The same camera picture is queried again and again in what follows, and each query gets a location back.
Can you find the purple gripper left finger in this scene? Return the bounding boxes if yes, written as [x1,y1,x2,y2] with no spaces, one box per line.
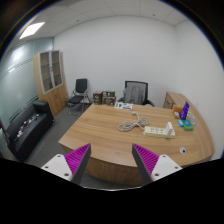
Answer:
[41,143,92,186]

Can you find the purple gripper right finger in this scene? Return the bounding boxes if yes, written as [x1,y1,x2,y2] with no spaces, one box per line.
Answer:
[131,143,183,186]

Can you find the white charger plug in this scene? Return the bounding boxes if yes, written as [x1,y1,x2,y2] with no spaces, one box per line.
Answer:
[165,122,173,135]

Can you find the white power strip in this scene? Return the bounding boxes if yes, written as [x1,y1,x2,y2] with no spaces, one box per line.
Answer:
[143,126,175,138]

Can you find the small white round cap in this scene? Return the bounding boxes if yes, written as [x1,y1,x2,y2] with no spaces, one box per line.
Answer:
[180,147,186,154]

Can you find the wooden office desk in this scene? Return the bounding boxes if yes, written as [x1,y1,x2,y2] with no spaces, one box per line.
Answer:
[58,102,216,187]

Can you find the blue small box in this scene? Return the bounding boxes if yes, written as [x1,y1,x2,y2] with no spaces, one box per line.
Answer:
[177,120,184,127]

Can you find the green small box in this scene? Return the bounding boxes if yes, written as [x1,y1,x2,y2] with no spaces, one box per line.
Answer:
[183,121,194,131]

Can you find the orange small box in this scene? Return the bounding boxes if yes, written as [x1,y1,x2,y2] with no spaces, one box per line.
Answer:
[172,105,182,114]

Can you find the black leather sofa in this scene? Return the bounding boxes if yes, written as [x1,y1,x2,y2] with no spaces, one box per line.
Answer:
[6,101,54,162]

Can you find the wooden side cabinet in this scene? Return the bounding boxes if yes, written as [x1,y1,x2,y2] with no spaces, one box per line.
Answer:
[163,92,187,109]

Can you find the black folding visitor chair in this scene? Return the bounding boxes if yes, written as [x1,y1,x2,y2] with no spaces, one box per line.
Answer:
[67,78,91,115]

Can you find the black mesh office chair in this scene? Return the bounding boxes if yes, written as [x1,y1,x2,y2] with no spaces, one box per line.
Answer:
[118,81,154,107]

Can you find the brown cardboard boxes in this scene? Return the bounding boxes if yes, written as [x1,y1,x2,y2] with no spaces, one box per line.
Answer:
[93,90,116,106]

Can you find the wooden glass-door cabinet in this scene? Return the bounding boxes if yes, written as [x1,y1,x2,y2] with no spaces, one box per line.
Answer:
[33,51,66,115]

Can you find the ceiling light panel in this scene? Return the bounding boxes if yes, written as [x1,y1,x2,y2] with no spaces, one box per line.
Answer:
[20,22,44,39]

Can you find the white coiled power cable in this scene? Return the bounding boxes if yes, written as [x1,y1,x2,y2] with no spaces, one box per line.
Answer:
[117,111,151,133]

